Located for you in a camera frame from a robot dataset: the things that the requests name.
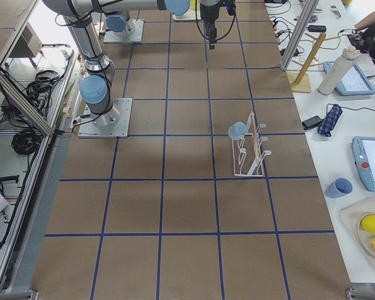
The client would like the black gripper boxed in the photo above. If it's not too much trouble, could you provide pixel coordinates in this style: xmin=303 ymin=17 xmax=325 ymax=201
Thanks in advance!
xmin=199 ymin=0 xmax=221 ymax=50

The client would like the light blue ikea cup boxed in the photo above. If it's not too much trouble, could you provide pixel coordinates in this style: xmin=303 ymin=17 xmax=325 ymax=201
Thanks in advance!
xmin=227 ymin=121 xmax=246 ymax=141

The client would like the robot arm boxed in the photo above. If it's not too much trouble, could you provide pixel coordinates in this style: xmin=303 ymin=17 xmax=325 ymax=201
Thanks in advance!
xmin=44 ymin=1 xmax=189 ymax=128
xmin=103 ymin=0 xmax=236 ymax=50

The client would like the blue cup on desk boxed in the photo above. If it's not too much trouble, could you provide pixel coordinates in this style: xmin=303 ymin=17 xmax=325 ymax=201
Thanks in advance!
xmin=326 ymin=177 xmax=353 ymax=198

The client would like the beige plastic tray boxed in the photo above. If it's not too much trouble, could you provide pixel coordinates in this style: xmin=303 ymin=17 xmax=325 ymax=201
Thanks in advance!
xmin=172 ymin=10 xmax=201 ymax=21

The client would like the wooden mug tree stand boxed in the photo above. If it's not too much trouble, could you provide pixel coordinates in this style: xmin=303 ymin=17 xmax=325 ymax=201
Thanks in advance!
xmin=287 ymin=32 xmax=339 ymax=93

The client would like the white cylinder bottle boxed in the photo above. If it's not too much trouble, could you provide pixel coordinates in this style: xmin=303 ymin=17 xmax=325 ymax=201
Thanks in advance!
xmin=317 ymin=46 xmax=361 ymax=95

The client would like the black power bank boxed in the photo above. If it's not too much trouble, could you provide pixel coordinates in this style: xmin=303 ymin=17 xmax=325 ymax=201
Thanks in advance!
xmin=302 ymin=116 xmax=323 ymax=131

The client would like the blue plaid folded umbrella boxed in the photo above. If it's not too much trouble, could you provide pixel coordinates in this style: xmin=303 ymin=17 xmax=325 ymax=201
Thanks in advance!
xmin=317 ymin=104 xmax=343 ymax=138

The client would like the blue teach pendant far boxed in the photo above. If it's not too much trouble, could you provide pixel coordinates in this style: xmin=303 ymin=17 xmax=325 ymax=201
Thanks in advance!
xmin=334 ymin=62 xmax=375 ymax=96

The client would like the blue teach pendant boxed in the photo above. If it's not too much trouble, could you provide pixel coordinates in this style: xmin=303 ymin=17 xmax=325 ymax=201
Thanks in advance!
xmin=334 ymin=62 xmax=375 ymax=96
xmin=351 ymin=136 xmax=375 ymax=192

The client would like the blue teach pendant near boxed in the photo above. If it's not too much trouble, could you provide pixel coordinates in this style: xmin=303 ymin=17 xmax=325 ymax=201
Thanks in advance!
xmin=351 ymin=136 xmax=375 ymax=192

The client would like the yellow lemon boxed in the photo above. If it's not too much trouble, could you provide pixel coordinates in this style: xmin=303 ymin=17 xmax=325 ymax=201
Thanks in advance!
xmin=360 ymin=214 xmax=375 ymax=233

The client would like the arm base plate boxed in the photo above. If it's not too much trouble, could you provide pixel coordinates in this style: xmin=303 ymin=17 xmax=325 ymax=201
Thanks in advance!
xmin=103 ymin=19 xmax=144 ymax=44
xmin=77 ymin=98 xmax=133 ymax=138

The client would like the aluminium frame post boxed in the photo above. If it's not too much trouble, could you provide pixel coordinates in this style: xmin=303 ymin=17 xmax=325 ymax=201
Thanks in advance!
xmin=280 ymin=0 xmax=319 ymax=71

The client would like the white wire cup rack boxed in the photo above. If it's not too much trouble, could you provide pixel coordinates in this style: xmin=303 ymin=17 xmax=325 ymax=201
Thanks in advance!
xmin=231 ymin=112 xmax=272 ymax=178

